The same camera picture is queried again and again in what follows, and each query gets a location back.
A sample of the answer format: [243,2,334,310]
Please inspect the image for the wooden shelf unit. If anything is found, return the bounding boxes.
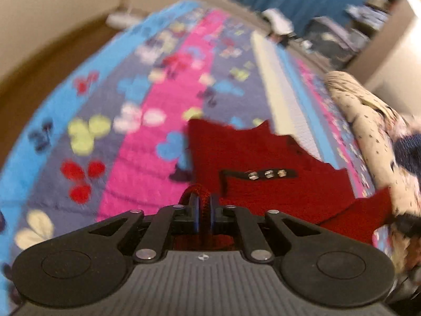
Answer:
[345,0,398,35]

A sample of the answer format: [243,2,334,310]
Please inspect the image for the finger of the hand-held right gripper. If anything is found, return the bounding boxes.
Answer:
[396,214,421,238]

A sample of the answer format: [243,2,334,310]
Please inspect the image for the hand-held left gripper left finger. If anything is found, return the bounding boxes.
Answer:
[88,192,201,264]

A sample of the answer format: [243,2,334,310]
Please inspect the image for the red knit sweater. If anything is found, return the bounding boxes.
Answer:
[173,118,395,251]

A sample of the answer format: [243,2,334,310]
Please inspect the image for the floral striped bed sheet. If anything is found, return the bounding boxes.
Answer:
[0,0,385,316]

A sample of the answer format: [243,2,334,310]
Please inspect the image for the white clothes pile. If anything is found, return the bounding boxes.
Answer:
[262,8,295,37]

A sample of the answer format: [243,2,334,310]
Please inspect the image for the cream star print quilt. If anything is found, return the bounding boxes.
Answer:
[324,71,421,272]

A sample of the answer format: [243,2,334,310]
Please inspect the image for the white standing fan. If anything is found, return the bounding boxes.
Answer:
[105,11,140,29]

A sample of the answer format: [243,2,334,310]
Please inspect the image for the clear plastic storage box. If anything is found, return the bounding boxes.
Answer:
[304,16,369,65]

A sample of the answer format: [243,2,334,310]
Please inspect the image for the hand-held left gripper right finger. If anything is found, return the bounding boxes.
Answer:
[210,194,323,264]

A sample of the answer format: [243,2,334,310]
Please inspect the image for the dark blue dotted cloth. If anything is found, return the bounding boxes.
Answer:
[393,134,421,176]

